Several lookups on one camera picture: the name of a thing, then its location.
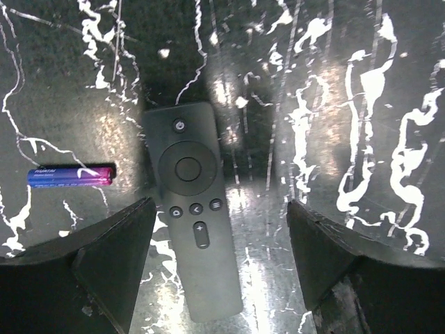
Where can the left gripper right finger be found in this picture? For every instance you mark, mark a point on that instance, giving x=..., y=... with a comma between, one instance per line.
x=352, y=283

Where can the blue pink battery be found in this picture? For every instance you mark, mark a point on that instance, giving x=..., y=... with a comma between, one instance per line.
x=68, y=177

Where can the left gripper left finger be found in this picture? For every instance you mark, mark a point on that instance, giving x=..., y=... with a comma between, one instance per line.
x=86, y=282

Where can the black remote control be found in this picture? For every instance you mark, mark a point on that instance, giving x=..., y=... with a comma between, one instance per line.
x=182, y=142

